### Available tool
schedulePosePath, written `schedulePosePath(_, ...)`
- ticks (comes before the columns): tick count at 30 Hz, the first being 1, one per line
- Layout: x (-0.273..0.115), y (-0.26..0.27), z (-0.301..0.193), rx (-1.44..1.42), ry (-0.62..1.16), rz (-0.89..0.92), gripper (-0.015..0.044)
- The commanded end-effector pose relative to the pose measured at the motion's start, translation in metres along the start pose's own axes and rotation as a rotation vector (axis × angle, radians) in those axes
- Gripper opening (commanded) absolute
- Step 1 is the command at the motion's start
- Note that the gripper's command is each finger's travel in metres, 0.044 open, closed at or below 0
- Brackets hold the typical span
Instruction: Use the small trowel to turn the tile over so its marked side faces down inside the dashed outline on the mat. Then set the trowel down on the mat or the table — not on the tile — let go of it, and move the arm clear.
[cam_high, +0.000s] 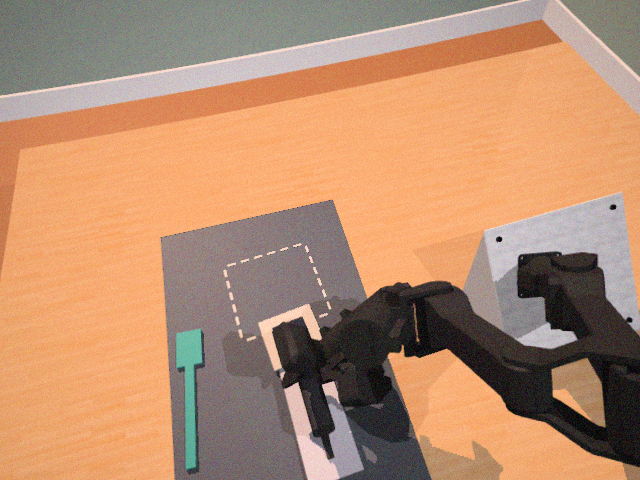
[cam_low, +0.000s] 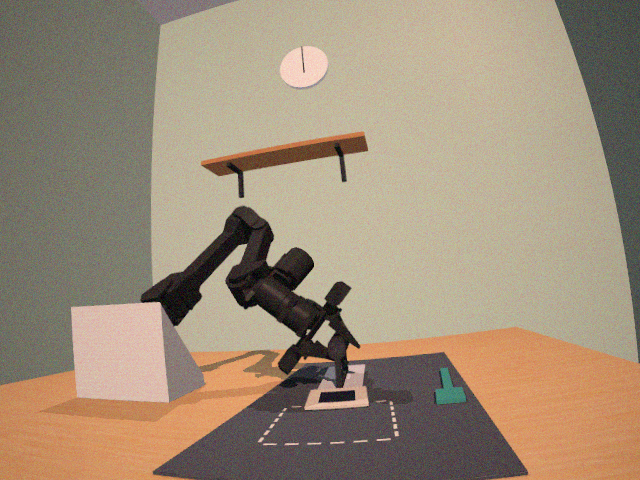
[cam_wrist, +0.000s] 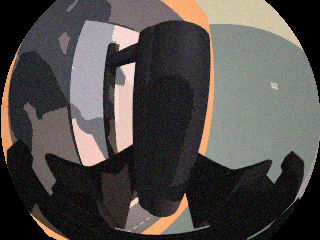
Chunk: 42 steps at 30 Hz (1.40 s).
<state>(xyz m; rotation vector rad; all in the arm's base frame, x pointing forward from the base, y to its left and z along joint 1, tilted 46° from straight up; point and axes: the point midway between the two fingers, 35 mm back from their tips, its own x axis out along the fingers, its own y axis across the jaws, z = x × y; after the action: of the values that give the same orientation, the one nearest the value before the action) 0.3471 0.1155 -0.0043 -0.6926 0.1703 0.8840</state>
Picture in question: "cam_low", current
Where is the peach square tile with dark square centre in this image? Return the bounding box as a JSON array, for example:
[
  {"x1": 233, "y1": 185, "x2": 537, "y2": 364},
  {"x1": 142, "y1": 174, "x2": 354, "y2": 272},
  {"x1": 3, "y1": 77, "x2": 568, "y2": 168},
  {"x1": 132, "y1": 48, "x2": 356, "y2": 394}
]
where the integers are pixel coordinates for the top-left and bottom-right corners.
[{"x1": 304, "y1": 386, "x2": 369, "y2": 410}]

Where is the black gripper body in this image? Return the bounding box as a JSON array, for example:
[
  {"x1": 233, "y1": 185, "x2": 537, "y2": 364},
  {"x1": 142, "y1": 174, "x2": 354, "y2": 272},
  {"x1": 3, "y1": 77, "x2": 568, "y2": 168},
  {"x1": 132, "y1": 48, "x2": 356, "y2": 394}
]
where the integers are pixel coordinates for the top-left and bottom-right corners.
[{"x1": 273, "y1": 281, "x2": 352, "y2": 375}]

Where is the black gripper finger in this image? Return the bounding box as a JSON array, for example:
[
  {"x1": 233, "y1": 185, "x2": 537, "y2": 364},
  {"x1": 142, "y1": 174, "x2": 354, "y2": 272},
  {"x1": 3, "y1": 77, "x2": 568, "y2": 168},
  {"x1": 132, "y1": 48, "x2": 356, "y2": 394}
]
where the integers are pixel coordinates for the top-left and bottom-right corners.
[
  {"x1": 304, "y1": 340, "x2": 349, "y2": 365},
  {"x1": 328, "y1": 308, "x2": 361, "y2": 349}
]

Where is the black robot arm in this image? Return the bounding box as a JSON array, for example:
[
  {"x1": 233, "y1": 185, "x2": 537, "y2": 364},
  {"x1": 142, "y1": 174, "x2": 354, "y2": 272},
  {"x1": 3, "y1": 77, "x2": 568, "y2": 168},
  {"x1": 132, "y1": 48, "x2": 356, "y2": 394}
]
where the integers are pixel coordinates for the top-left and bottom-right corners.
[{"x1": 140, "y1": 206, "x2": 314, "y2": 327}]

